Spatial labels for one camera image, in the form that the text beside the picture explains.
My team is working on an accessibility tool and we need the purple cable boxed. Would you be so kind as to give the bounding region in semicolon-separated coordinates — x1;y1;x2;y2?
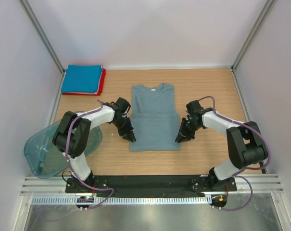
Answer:
65;99;114;210
198;96;271;212

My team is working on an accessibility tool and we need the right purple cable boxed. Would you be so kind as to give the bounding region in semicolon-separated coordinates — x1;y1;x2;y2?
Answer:
198;96;271;212

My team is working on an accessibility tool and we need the right aluminium frame post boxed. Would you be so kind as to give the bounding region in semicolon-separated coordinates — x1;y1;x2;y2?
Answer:
231;0;277;73

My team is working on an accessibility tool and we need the folded red t shirt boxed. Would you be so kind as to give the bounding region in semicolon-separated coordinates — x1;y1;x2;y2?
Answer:
61;68;106;96

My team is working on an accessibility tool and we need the folded blue t shirt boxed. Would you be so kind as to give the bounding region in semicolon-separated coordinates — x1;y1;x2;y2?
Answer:
61;64;103;94

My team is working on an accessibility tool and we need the grey-blue t shirt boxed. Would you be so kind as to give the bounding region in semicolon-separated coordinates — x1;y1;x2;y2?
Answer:
129;83;180;152

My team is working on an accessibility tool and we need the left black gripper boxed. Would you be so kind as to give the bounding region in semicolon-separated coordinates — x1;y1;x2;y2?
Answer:
112;116;136;141

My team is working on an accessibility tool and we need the left aluminium frame post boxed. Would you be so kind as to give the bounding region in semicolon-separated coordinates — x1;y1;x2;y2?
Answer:
18;0;65;74

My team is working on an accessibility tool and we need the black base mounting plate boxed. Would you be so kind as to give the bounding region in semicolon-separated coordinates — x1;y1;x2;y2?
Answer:
64;174;238;198

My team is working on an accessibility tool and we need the translucent teal plastic basket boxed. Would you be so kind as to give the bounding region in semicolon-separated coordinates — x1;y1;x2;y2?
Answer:
24;120;102;179

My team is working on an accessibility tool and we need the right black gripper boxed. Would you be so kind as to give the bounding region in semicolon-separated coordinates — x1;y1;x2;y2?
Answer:
176;117;202;143

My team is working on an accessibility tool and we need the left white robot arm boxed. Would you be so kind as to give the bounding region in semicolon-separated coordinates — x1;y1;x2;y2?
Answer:
52;97;136;193

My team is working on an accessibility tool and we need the aluminium frame post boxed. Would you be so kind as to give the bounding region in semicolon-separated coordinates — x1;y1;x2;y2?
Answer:
18;0;65;74
231;0;277;73

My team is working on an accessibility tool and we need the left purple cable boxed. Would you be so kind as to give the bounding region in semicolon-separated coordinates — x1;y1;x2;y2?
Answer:
65;99;114;210

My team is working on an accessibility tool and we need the aluminium extrusion rail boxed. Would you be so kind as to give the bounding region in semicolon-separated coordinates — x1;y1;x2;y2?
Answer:
20;174;284;195

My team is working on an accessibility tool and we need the slotted grey cable duct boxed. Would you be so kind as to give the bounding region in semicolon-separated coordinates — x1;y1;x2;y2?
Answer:
31;195;212;206

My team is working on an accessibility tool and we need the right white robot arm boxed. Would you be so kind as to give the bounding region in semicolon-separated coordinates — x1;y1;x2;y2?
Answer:
175;100;269;191

